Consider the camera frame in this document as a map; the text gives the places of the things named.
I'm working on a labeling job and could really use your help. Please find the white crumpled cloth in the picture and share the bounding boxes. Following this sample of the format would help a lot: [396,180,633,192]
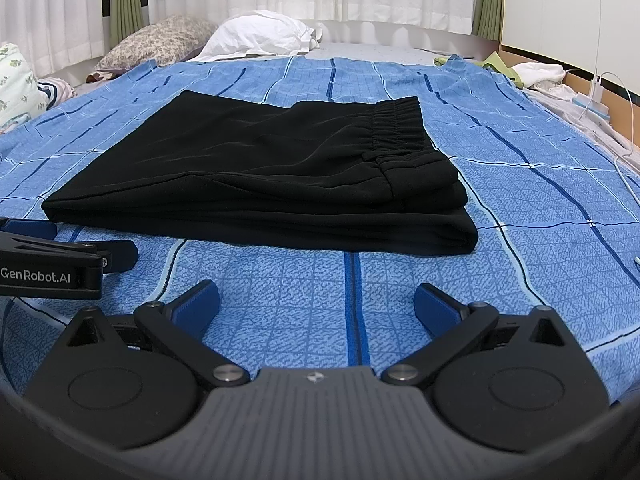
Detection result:
[510,62,568,93]

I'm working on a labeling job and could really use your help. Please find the blue plaid blanket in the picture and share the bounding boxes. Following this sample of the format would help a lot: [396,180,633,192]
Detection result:
[0,54,640,411]

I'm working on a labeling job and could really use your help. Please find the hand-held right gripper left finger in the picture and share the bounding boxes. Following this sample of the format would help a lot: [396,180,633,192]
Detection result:
[62,280,251,388]

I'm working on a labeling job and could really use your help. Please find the black pants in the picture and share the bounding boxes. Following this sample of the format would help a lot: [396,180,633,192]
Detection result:
[41,90,480,254]

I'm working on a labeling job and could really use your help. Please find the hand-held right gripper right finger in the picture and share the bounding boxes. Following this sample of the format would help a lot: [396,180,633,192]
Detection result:
[382,282,576,387]

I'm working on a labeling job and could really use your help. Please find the thin white cable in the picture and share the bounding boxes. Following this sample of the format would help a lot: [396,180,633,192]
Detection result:
[594,0,602,80]
[580,71,640,196]

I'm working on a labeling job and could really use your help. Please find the light blue box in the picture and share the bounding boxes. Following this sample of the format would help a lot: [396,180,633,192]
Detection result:
[572,92,612,122]

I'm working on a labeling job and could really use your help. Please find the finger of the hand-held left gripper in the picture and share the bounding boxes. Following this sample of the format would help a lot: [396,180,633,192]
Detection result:
[0,216,58,242]
[92,240,139,274]

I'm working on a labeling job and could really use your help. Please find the striped cloth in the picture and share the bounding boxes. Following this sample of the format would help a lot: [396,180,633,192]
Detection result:
[37,77,76,109]

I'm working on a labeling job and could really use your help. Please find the green curtain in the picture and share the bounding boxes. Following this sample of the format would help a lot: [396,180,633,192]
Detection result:
[109,0,152,47]
[472,0,507,41]

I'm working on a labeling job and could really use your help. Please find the white pillow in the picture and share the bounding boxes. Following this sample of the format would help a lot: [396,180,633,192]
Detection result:
[189,10,325,62]

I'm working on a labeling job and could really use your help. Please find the white floral quilt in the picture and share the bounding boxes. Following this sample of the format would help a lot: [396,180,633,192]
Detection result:
[0,42,48,131]

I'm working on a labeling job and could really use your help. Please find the floral brown pillow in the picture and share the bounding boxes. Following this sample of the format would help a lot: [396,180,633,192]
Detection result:
[95,15,219,73]

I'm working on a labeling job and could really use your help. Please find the wooden side board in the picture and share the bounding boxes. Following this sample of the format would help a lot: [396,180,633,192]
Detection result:
[500,44,640,161]

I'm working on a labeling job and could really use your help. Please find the green cloth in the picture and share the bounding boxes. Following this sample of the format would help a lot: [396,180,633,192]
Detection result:
[434,52,526,89]

